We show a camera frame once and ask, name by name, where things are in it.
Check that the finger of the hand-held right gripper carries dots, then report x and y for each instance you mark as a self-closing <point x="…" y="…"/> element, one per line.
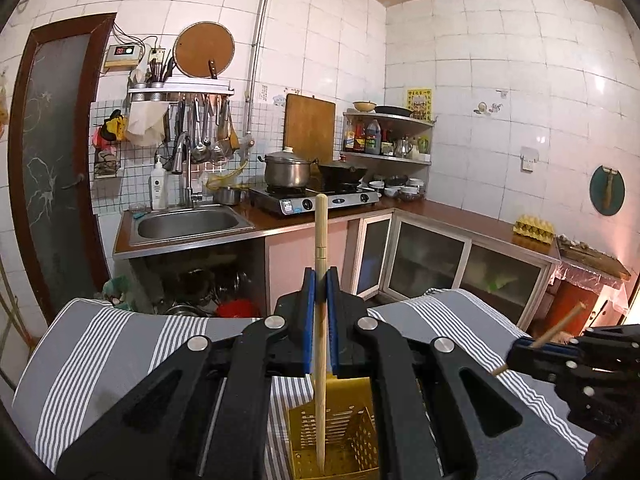
<point x="600" y="340"/>
<point x="575" y="385"/>

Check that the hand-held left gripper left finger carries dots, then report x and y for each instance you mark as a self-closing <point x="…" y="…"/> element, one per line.
<point x="310" y="320"/>

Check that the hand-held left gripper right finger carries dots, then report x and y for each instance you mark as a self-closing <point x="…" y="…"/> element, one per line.
<point x="333" y="320"/>

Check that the wooden chopstick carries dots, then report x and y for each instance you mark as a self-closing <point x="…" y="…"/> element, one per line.
<point x="565" y="320"/>
<point x="320" y="230"/>

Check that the yellow utensil basket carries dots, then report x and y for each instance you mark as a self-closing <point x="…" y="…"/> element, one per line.
<point x="345" y="430"/>

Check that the row of hanging metal utensils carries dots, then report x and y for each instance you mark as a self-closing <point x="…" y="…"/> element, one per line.
<point x="205" y="130"/>

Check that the metal holder with dark utensils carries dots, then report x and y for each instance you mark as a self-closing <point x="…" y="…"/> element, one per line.
<point x="157" y="77"/>

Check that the red plastic basin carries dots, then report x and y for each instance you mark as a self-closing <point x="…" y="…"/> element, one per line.
<point x="237" y="308"/>

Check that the pile of wooden boards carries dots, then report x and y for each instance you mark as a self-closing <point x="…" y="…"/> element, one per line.
<point x="590" y="255"/>

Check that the pile of metal pots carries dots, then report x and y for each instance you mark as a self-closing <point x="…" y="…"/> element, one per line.
<point x="200" y="290"/>

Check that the gas stove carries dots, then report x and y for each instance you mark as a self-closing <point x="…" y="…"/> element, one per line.
<point x="310" y="202"/>

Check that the yellow egg carton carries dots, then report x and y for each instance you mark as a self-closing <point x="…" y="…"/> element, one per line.
<point x="534" y="226"/>

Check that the kitchen counter cabinet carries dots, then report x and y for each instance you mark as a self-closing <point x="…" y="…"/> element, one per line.
<point x="450" y="255"/>

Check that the cluster of white bowls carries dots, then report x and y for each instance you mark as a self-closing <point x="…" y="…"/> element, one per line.
<point x="400" y="190"/>

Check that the small metal pot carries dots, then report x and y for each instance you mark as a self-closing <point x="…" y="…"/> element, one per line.
<point x="230" y="196"/>

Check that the black wok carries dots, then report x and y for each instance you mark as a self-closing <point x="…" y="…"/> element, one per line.
<point x="342" y="172"/>

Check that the large steel pot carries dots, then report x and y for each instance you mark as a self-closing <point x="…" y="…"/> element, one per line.
<point x="286" y="170"/>

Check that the steel sink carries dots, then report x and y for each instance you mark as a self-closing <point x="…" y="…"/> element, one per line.
<point x="187" y="222"/>

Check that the small jar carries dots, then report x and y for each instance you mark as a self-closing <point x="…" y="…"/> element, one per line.
<point x="386" y="148"/>

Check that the large oil bottle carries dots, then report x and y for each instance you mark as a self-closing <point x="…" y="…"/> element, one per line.
<point x="373" y="140"/>

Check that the dark sauce bottle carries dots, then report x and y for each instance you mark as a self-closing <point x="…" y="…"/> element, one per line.
<point x="360" y="137"/>

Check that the metal teapot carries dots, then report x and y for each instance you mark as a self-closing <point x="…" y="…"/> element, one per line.
<point x="403" y="149"/>

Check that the rectangular wooden cutting board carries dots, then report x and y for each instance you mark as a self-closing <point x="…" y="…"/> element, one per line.
<point x="310" y="125"/>

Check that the green cup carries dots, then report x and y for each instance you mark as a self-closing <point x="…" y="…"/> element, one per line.
<point x="423" y="145"/>

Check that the white soap bottle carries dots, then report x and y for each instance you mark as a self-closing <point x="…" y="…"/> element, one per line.
<point x="159" y="190"/>

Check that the metal faucet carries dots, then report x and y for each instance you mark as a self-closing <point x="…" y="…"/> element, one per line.
<point x="182" y="160"/>

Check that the metal corner shelf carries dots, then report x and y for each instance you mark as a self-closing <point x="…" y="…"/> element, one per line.
<point x="395" y="117"/>

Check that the grey striped cloth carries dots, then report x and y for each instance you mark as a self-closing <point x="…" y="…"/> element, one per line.
<point x="100" y="350"/>

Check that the tan bowl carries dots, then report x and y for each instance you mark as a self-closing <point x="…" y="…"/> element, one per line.
<point x="365" y="106"/>

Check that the black pan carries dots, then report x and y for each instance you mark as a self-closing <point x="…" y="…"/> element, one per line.
<point x="394" y="110"/>

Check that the white hanging cloth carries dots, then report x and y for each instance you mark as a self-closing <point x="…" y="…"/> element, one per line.
<point x="145" y="122"/>

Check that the yellow red cloth bundle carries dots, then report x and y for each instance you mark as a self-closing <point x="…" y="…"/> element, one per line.
<point x="112" y="127"/>

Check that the round wooden board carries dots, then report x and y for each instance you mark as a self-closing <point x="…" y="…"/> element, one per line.
<point x="200" y="47"/>

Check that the dark glass door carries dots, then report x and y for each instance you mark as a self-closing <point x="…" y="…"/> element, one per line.
<point x="55" y="160"/>

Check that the beige controller box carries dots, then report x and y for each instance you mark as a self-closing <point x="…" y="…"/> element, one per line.
<point x="123" y="57"/>

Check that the white wall switch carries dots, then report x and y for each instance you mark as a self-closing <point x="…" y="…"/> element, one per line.
<point x="529" y="160"/>

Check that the white wall paper note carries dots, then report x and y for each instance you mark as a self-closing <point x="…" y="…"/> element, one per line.
<point x="264" y="93"/>

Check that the yellow wall poster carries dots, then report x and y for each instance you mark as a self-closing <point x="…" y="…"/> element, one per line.
<point x="419" y="104"/>

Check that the metal wall rack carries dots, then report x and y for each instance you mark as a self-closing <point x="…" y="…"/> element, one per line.
<point x="195" y="87"/>

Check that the wall hook stickers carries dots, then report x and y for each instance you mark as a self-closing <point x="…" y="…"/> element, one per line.
<point x="482" y="107"/>

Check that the grey wall pipe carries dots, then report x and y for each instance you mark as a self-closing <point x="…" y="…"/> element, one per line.
<point x="260" y="35"/>

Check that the white wall socket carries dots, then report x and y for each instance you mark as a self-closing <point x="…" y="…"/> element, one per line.
<point x="158" y="57"/>

